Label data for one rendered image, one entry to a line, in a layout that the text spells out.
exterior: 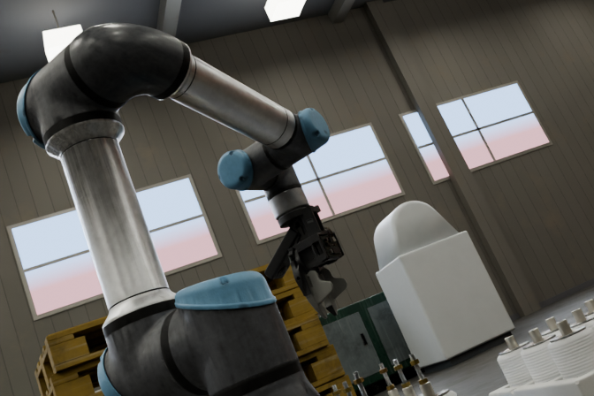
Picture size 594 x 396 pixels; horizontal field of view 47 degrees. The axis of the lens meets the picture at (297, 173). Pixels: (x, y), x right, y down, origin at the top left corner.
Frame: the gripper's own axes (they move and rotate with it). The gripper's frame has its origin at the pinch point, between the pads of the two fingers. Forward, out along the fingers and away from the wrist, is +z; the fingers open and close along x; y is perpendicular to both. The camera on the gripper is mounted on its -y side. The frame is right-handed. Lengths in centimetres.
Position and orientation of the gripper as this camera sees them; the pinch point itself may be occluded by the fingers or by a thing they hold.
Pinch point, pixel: (325, 311)
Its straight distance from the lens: 135.7
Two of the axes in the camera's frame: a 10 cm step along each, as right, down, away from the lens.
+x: 5.3, 0.3, 8.5
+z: 3.9, 8.8, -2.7
